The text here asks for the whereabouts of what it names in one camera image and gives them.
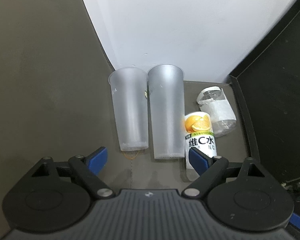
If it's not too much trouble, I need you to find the short frosted plastic cup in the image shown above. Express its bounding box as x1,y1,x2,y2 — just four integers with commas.
108,67,149,152

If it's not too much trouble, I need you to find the tall frosted plastic cup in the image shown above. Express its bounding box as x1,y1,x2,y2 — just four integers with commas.
148,64,185,160

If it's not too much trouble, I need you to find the vitamin C water bottle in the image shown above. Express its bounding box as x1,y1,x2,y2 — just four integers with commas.
185,112,217,181

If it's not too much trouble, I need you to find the orange rubber band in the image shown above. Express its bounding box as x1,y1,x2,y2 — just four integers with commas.
122,150,141,160

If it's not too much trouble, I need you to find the clear bottle white label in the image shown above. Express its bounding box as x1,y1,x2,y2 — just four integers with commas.
197,86,237,138

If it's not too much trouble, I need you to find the black cabinet panel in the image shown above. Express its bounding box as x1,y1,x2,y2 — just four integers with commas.
229,0,300,186

